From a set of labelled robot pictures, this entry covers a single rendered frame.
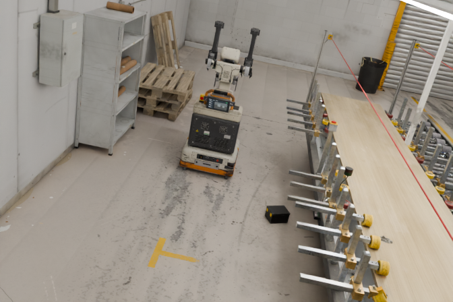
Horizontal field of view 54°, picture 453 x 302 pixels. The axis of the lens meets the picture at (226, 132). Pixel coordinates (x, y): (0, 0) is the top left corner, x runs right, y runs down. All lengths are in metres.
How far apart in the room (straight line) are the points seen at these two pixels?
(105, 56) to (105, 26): 0.32
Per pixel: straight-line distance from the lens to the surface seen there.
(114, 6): 5.42
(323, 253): 2.71
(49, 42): 4.18
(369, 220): 3.20
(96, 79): 5.10
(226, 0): 11.03
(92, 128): 5.31
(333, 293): 2.89
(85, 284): 3.64
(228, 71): 5.15
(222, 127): 5.01
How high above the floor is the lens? 2.47
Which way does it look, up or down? 22 degrees down
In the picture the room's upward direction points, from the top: 11 degrees clockwise
